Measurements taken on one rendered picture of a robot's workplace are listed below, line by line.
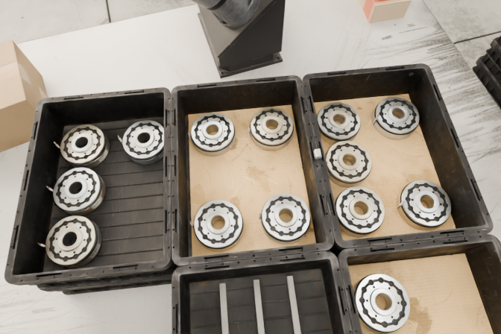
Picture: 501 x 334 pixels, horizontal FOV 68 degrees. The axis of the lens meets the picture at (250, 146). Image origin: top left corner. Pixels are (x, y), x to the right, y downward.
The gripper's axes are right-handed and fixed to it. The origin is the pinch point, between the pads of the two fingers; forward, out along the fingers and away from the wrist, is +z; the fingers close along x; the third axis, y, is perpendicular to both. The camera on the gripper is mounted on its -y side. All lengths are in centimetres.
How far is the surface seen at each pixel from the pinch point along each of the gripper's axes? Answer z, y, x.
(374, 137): -8, 55, -24
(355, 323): -18, 93, -44
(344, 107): -11, 47, -30
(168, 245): -18, 74, -73
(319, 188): -18, 68, -43
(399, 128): -11, 55, -19
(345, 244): -18, 80, -41
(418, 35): 5.3, 16.2, 7.9
